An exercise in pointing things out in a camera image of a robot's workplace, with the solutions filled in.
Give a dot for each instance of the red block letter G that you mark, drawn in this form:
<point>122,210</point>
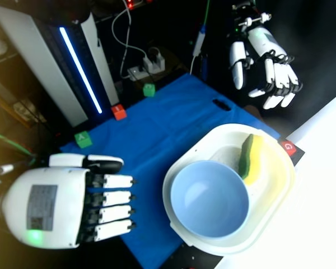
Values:
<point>288,147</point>

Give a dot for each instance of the green block letter Y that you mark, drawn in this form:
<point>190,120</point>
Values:
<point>83,139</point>

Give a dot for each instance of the red block letter I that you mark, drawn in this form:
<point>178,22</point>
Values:
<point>118,112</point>

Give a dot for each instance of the white power strip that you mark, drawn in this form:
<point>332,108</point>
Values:
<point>137,73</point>

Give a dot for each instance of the yellow and green sponge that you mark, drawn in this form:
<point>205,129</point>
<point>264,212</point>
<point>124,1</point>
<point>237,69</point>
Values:
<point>253,159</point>

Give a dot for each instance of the white column with blue light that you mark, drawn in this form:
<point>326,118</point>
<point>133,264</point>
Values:
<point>30,56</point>

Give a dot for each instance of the light blue bowl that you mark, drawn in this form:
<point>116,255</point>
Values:
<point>210,199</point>

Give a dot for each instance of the green block letter C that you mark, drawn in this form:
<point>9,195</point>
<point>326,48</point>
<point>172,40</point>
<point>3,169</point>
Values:
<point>149,90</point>

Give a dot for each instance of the blue cloth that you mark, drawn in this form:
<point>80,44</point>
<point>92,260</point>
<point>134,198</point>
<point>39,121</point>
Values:
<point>156,126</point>

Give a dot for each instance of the white and blue adapter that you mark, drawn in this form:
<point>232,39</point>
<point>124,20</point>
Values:
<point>199,40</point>

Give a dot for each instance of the white plastic basin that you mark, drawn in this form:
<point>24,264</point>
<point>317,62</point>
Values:
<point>271,193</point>

